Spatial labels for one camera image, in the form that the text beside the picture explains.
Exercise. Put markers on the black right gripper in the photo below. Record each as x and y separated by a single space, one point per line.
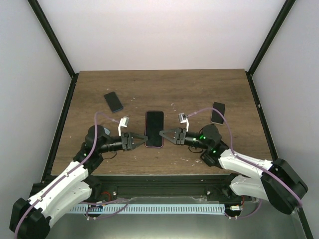
179 134

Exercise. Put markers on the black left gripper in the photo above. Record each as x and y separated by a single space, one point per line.
129 137

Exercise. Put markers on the magenta phone black screen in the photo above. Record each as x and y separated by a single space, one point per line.
154 123

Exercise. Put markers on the white phone black screen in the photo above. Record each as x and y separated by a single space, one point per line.
218 113

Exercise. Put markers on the small black phone case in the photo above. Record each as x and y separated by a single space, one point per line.
209 161

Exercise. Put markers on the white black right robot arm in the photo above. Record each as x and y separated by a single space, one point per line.
274 181

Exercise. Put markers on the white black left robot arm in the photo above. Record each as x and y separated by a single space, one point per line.
33 218

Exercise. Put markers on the light blue phone case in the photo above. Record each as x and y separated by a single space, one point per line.
106 131

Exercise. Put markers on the blue phone black screen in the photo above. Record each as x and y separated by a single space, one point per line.
113 102

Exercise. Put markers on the grey metal front plate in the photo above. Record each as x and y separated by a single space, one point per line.
259 222

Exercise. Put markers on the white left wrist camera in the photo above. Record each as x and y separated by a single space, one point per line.
122 123

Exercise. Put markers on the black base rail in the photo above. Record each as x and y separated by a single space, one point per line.
214 187

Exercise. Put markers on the light blue slotted cable duct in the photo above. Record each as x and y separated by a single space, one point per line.
201 209

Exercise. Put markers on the black frame post left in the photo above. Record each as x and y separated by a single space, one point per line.
39 13

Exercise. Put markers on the black frame post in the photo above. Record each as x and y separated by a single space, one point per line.
283 13
39 13

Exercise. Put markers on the black frame post right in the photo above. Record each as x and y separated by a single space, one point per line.
283 13

